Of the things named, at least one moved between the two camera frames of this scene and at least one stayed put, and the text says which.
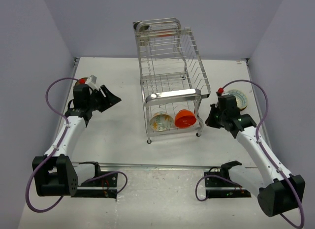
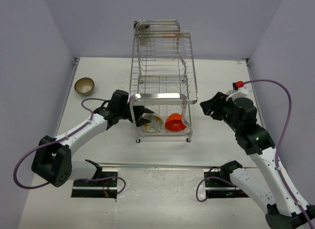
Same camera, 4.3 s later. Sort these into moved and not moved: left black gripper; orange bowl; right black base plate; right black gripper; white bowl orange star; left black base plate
Moved: white bowl orange star; orange bowl; left black gripper
Not moved: right black base plate; right black gripper; left black base plate
